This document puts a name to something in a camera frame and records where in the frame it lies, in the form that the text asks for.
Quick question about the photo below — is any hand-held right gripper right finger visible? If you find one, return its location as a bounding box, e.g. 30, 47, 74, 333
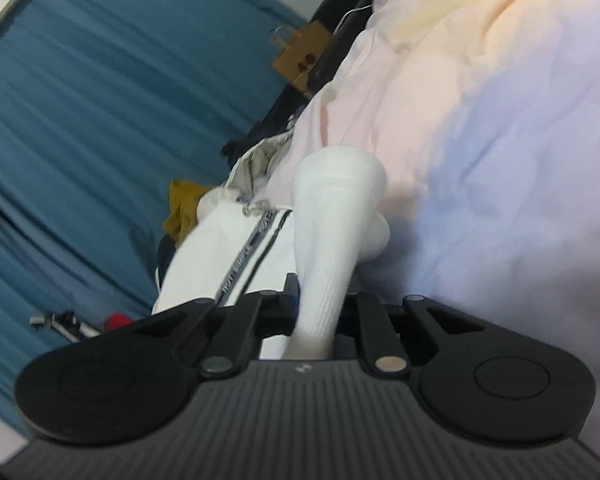
337, 291, 487, 379

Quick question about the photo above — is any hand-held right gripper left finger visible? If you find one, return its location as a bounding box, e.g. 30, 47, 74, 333
125, 272, 301, 380

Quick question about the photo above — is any white ribbed knit garment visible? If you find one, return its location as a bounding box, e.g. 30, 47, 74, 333
286, 147, 392, 361

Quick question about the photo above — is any white zip jacket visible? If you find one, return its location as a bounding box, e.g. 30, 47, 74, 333
151, 187, 299, 361

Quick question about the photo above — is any mustard yellow cloth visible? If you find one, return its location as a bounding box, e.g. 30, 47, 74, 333
162, 179, 217, 248

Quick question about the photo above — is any grey jacket with purple label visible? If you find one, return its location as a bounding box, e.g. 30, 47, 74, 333
229, 135, 297, 203

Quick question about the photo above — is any silver tripod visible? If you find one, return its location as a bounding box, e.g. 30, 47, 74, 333
29, 310, 102, 343

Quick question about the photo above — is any black garment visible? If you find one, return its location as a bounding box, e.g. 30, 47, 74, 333
220, 92, 312, 161

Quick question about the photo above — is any pastel tie-dye blanket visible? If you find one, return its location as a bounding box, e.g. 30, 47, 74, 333
265, 0, 600, 428

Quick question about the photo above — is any blue curtain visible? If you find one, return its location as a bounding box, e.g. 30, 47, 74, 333
0, 0, 311, 426

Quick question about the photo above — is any brown paper bag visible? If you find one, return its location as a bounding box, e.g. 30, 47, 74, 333
270, 21, 334, 99

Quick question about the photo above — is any black sofa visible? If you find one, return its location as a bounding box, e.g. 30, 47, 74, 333
306, 0, 383, 98

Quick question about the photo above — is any white cable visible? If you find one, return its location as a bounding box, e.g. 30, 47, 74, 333
329, 4, 375, 28

